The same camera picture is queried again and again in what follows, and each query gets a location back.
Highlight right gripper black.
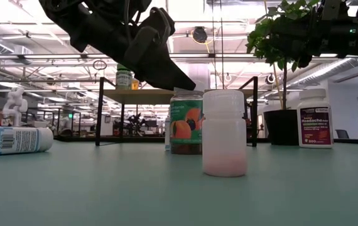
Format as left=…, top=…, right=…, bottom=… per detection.
left=273, top=17, right=358, bottom=67

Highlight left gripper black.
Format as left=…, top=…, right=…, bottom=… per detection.
left=39, top=0, right=197, bottom=92

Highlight green-capped medicine bottle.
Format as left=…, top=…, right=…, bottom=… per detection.
left=115, top=64, right=133, bottom=91

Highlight gummy vitamin bottle fruit label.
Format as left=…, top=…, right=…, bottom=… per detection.
left=169, top=90, right=204, bottom=155

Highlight small white bottle blue-striped label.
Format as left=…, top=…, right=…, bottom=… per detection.
left=164, top=115, right=171, bottom=151

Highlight white headache bottle maroon label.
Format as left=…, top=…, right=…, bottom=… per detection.
left=296, top=88, right=334, bottom=149

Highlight white bottle blue barcode label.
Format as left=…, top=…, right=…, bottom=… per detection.
left=0, top=126, right=54, bottom=156

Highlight black background robot arms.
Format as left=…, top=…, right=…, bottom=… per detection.
left=125, top=113, right=147, bottom=136

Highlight green plant in black pot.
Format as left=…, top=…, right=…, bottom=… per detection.
left=246, top=0, right=323, bottom=146

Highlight translucent bottle pink contents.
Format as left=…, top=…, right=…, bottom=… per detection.
left=202, top=89, right=248, bottom=178

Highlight dark office chair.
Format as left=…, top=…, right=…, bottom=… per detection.
left=335, top=128, right=350, bottom=139

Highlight ceiling light strip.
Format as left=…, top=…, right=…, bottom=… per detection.
left=0, top=53, right=358, bottom=60

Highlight green table mat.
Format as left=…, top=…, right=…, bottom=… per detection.
left=0, top=139, right=358, bottom=226

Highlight white humanoid robot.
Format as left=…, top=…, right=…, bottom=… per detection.
left=1, top=87, right=29, bottom=127

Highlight wooden shelf black metal frame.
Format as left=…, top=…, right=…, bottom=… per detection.
left=95, top=76, right=259, bottom=148

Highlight black hanging wire ring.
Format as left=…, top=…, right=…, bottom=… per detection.
left=92, top=59, right=107, bottom=71

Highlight black cage frame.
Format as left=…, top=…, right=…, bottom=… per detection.
left=24, top=107, right=82, bottom=136

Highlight black table frame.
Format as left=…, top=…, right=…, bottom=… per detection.
left=55, top=134, right=358, bottom=144

